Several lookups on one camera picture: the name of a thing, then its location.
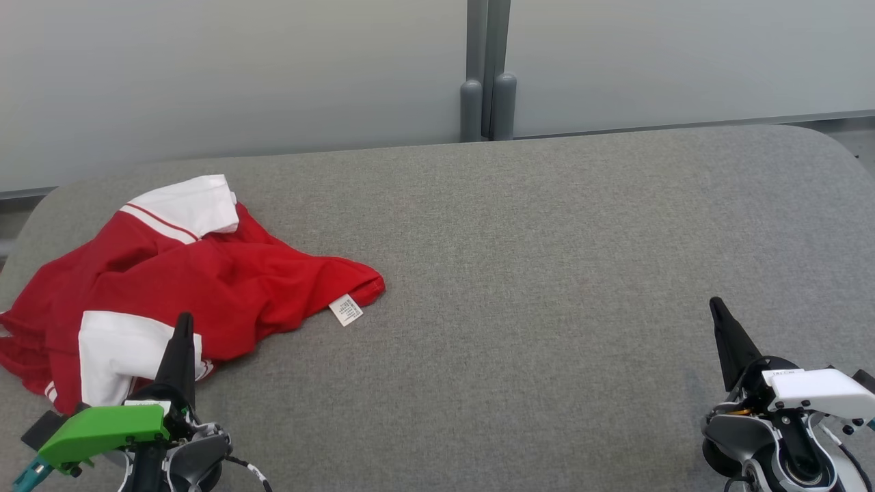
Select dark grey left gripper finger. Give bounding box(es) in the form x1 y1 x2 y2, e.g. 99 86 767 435
156 312 198 405

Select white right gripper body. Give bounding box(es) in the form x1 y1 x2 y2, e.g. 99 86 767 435
728 357 875 419

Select grey partition post rounded foot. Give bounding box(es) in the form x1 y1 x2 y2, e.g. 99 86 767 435
484 0 517 141

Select red jersey with white sleeves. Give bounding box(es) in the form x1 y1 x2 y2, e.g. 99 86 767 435
14 174 387 411

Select left grey metal frame post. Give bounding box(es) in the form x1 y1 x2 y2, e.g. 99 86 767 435
459 0 489 143

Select teal left camera connector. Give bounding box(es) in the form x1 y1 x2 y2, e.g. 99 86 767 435
12 459 50 492

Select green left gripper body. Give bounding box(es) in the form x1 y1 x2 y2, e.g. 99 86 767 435
38 383 200 477

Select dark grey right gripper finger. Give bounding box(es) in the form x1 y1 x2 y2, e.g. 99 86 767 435
710 297 763 392

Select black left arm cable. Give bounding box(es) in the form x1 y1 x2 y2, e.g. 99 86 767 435
224 454 274 492

